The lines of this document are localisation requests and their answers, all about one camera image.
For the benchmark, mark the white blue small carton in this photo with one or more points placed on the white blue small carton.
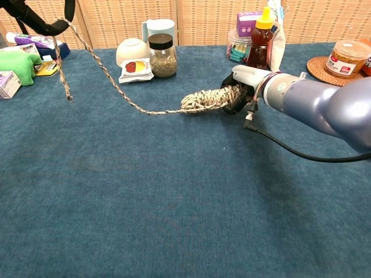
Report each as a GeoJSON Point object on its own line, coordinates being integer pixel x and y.
{"type": "Point", "coordinates": [29, 48]}

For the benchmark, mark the clear tub red label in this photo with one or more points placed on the clear tub red label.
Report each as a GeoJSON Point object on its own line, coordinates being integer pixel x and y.
{"type": "Point", "coordinates": [345, 60]}

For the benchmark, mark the glass jar black lid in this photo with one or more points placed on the glass jar black lid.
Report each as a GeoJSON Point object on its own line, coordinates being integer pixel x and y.
{"type": "Point", "coordinates": [163, 62]}

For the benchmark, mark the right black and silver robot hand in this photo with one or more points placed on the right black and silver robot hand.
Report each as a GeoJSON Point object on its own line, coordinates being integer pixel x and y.
{"type": "Point", "coordinates": [250, 76]}

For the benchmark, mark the honey bottle yellow cap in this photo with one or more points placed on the honey bottle yellow cap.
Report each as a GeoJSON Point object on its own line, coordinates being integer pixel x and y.
{"type": "Point", "coordinates": [258, 52]}

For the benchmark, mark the black tripod stand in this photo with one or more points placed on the black tripod stand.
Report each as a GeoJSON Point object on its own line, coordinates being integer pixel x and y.
{"type": "Point", "coordinates": [23, 27]}

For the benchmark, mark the green folded cloth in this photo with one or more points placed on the green folded cloth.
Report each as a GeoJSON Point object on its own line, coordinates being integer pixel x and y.
{"type": "Point", "coordinates": [17, 65]}

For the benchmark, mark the white purple small box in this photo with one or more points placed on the white purple small box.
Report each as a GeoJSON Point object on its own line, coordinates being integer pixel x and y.
{"type": "Point", "coordinates": [8, 84]}

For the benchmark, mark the dark blue flat box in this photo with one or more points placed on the dark blue flat box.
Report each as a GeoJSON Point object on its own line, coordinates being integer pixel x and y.
{"type": "Point", "coordinates": [62, 52]}

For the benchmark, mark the yellow blister package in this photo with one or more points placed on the yellow blister package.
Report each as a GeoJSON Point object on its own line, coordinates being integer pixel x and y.
{"type": "Point", "coordinates": [47, 68]}

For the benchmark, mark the round woven coaster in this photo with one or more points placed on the round woven coaster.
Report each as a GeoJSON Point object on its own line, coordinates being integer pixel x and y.
{"type": "Point", "coordinates": [317, 69]}

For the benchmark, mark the white standing pouch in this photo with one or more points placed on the white standing pouch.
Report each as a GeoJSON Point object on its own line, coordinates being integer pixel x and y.
{"type": "Point", "coordinates": [278, 49]}

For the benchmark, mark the purple cardboard box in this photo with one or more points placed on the purple cardboard box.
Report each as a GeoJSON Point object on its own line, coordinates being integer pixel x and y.
{"type": "Point", "coordinates": [246, 24]}

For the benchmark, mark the clear tub of clips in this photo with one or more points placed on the clear tub of clips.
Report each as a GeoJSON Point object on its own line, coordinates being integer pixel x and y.
{"type": "Point", "coordinates": [237, 50]}

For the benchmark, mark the light blue mug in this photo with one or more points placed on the light blue mug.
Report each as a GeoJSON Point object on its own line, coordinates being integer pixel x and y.
{"type": "Point", "coordinates": [160, 29]}

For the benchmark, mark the blue carpet table mat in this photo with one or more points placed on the blue carpet table mat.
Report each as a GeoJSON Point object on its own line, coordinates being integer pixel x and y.
{"type": "Point", "coordinates": [174, 202]}

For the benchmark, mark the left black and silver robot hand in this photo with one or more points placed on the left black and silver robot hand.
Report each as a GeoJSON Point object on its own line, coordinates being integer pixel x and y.
{"type": "Point", "coordinates": [43, 27]}

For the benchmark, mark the white snack packet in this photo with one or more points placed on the white snack packet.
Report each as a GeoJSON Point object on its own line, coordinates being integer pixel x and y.
{"type": "Point", "coordinates": [136, 69]}

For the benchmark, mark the white ceramic bowl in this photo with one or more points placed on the white ceramic bowl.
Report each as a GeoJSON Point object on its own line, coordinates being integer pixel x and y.
{"type": "Point", "coordinates": [131, 50]}

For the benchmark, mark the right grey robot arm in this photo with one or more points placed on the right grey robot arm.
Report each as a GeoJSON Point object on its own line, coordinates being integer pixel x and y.
{"type": "Point", "coordinates": [319, 101]}

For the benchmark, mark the bamboo folding screen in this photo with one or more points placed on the bamboo folding screen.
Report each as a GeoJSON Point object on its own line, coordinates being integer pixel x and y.
{"type": "Point", "coordinates": [116, 20]}

